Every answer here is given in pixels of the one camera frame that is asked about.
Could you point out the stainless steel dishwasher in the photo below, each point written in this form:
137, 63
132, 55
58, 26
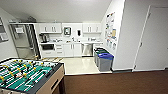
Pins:
87, 49

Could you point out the narrow white drawer unit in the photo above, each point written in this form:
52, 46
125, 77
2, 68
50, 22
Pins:
96, 46

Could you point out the white two-door sink cabinet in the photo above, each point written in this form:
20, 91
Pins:
72, 50

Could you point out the chrome sink faucet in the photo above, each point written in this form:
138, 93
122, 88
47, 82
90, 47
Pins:
73, 39

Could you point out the black soap dispenser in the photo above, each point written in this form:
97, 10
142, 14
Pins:
79, 33

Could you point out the steel paper towel dispenser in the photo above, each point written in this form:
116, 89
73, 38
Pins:
67, 31

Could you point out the grey bin blue lid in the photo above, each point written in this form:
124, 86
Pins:
106, 62

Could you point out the black built-in microwave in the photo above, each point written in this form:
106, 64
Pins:
47, 47

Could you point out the black coffee machine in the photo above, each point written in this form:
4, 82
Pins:
43, 38

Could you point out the stainless steel refrigerator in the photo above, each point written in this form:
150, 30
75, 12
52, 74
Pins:
21, 41

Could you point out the green foosball table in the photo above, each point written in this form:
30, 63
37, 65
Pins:
26, 75

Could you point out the white door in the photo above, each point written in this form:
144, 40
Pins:
153, 40

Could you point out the large colourful wall poster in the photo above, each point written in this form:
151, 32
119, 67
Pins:
109, 25

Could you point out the white wall cabinet four doors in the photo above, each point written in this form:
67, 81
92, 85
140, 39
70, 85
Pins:
50, 28

